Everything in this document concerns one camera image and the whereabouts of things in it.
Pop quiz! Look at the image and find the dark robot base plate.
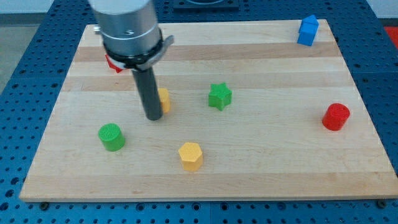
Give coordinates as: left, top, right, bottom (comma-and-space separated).
172, 0, 239, 11

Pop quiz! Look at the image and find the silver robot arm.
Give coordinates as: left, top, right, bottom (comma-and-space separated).
89, 0, 174, 121

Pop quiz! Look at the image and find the red cylinder block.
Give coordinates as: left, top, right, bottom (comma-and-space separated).
322, 103, 351, 131

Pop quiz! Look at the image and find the yellow hexagon block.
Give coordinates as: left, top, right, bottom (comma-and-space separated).
178, 142, 203, 172

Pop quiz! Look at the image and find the green star block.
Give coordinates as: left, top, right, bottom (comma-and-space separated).
208, 82, 232, 111

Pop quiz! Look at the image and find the blue house-shaped block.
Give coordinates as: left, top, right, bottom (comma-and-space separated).
297, 15, 319, 46

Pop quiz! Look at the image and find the yellow heart block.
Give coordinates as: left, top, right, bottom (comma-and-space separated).
158, 88, 171, 113

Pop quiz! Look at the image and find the red star block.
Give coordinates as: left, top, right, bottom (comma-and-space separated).
105, 54, 125, 73

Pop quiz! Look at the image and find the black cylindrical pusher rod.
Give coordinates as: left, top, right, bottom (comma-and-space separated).
132, 68, 163, 121

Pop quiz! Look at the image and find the light wooden board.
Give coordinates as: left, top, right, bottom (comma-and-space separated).
19, 19, 397, 202

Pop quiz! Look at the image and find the green cylinder block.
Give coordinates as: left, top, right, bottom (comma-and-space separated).
98, 123, 126, 152

